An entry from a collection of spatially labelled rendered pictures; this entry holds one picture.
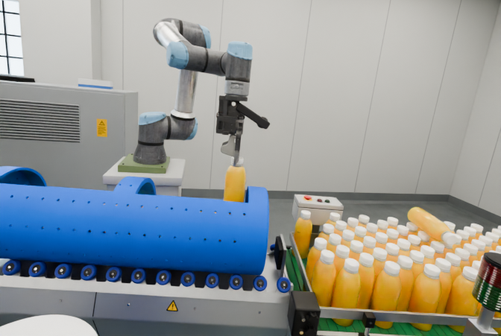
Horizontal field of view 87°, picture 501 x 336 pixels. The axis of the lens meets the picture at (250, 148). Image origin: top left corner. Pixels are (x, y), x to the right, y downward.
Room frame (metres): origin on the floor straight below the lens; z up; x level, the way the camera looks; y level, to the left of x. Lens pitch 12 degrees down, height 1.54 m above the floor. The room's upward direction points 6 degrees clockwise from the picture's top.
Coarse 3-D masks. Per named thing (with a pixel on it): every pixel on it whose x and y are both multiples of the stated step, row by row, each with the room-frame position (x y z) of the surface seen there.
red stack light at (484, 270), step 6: (480, 264) 0.51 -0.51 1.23; (486, 264) 0.50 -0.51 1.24; (480, 270) 0.51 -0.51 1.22; (486, 270) 0.49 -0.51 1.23; (492, 270) 0.48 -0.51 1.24; (498, 270) 0.48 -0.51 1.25; (480, 276) 0.50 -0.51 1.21; (486, 276) 0.49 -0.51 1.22; (492, 276) 0.48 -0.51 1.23; (498, 276) 0.47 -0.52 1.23; (492, 282) 0.48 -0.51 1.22; (498, 282) 0.47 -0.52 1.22
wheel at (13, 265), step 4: (12, 260) 0.70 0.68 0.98; (16, 260) 0.70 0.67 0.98; (4, 264) 0.69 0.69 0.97; (8, 264) 0.69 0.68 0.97; (12, 264) 0.69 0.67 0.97; (16, 264) 0.69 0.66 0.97; (20, 264) 0.70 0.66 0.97; (4, 268) 0.68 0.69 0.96; (8, 268) 0.68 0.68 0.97; (12, 268) 0.68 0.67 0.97; (16, 268) 0.69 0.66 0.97; (20, 268) 0.70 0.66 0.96; (4, 272) 0.68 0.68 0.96; (8, 272) 0.68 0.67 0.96; (12, 272) 0.68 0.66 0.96; (16, 272) 0.69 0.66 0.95
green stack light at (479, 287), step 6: (480, 282) 0.50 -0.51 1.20; (486, 282) 0.49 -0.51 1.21; (474, 288) 0.51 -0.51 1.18; (480, 288) 0.49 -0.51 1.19; (486, 288) 0.48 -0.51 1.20; (492, 288) 0.48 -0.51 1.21; (498, 288) 0.47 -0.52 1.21; (474, 294) 0.50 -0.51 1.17; (480, 294) 0.49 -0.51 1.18; (486, 294) 0.48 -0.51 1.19; (492, 294) 0.47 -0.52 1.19; (498, 294) 0.47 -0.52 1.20; (480, 300) 0.49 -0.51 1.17; (486, 300) 0.48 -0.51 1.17; (492, 300) 0.47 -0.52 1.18; (498, 300) 0.47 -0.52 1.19; (486, 306) 0.48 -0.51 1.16; (492, 306) 0.47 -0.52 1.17; (498, 306) 0.47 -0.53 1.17
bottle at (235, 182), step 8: (232, 168) 0.80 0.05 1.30; (240, 168) 0.81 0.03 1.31; (232, 176) 0.79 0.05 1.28; (240, 176) 0.80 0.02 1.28; (232, 184) 0.79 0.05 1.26; (240, 184) 0.80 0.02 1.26; (224, 192) 0.81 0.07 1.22; (232, 192) 0.79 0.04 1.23; (240, 192) 0.80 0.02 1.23; (224, 200) 0.80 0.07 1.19; (232, 200) 0.79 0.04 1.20; (240, 200) 0.80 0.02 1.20
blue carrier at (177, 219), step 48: (0, 192) 0.70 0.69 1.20; (48, 192) 0.71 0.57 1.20; (96, 192) 0.73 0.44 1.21; (144, 192) 0.93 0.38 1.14; (0, 240) 0.65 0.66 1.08; (48, 240) 0.66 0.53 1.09; (96, 240) 0.67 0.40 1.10; (144, 240) 0.67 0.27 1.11; (192, 240) 0.68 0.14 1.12; (240, 240) 0.69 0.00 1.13
